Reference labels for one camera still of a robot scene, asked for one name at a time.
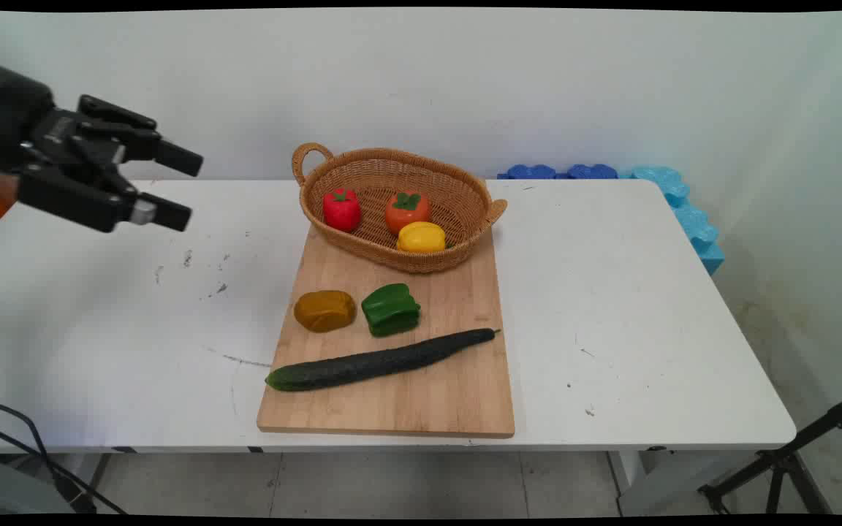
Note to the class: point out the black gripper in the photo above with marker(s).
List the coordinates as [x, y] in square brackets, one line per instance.
[12, 120]

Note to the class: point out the long dark green cucumber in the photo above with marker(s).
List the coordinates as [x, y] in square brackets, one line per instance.
[373, 361]

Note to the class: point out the red toy bell pepper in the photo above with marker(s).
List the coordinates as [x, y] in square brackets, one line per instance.
[341, 210]

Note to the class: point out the brown toy potato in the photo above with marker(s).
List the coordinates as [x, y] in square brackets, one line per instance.
[324, 310]

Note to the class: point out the woven wicker basket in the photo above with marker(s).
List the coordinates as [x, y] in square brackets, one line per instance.
[406, 179]

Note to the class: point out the orange toy persimmon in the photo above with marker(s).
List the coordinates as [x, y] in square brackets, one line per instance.
[407, 212]

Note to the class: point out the green toy bell pepper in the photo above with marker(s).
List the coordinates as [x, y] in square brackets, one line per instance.
[390, 310]

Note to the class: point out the yellow toy bell pepper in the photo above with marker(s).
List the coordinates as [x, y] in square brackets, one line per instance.
[422, 237]

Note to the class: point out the wooden cutting board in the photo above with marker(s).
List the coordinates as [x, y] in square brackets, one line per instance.
[421, 398]

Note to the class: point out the dark blue foam mat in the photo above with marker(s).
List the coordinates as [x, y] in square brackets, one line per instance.
[531, 172]
[591, 172]

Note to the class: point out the cyan foam mat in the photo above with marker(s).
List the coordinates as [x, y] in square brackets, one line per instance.
[688, 215]

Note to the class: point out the white table leg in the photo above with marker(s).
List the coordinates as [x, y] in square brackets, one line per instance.
[655, 482]

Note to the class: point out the black tripod stand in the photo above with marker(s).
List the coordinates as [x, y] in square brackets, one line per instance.
[779, 462]

